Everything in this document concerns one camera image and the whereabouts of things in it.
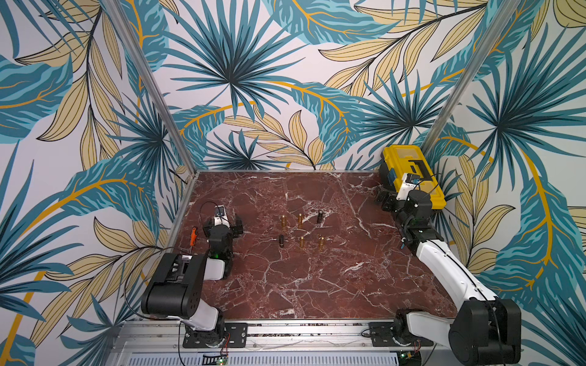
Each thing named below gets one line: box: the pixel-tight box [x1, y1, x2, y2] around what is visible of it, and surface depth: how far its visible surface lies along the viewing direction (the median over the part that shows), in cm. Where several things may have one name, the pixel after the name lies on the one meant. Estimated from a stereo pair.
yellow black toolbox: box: [383, 144, 448, 210], surface depth 102 cm
